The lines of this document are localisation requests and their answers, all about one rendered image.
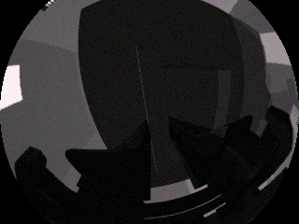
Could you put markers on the grey flat board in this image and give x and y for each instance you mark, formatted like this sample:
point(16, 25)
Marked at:
point(109, 31)

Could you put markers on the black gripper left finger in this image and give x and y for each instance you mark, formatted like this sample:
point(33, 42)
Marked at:
point(130, 160)

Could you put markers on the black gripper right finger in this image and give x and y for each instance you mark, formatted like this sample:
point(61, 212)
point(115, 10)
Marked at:
point(200, 148)

